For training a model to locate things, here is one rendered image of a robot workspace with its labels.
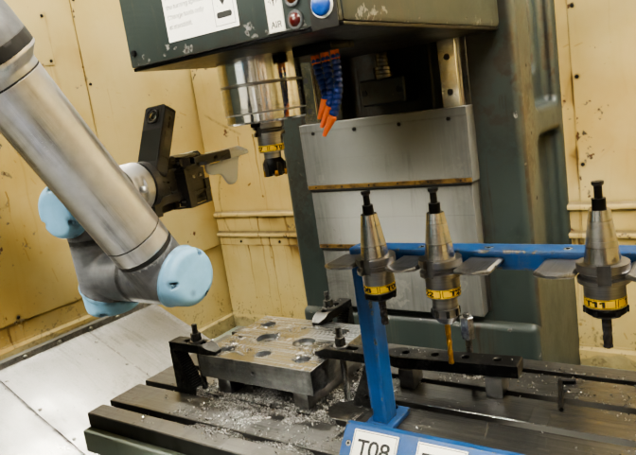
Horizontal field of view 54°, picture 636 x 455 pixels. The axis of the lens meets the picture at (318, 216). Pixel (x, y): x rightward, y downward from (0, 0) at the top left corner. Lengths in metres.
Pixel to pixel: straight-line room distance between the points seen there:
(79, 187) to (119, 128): 1.56
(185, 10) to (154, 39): 0.09
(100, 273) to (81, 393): 1.12
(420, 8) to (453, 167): 0.52
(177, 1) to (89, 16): 1.21
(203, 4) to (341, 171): 0.75
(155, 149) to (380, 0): 0.40
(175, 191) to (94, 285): 0.21
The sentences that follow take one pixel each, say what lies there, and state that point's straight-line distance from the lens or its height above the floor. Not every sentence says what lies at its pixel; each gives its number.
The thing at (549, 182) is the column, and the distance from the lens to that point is 1.84.
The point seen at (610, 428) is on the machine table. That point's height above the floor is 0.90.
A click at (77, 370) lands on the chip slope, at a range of 2.04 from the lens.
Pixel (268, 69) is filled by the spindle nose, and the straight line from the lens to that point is 1.17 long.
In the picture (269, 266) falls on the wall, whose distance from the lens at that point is 2.45.
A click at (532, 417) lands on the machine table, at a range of 1.17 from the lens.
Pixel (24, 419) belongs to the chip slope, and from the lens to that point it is 1.91.
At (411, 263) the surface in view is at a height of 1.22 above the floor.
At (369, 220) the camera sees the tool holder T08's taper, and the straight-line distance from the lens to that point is 0.96.
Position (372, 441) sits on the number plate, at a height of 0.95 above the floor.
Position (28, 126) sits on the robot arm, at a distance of 0.70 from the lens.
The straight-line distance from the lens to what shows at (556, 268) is 0.88.
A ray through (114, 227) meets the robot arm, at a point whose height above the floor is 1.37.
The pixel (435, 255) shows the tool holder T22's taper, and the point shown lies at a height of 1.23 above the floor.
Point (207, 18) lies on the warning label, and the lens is 1.04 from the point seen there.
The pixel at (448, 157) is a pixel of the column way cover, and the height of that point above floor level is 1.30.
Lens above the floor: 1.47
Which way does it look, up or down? 10 degrees down
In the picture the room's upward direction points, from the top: 8 degrees counter-clockwise
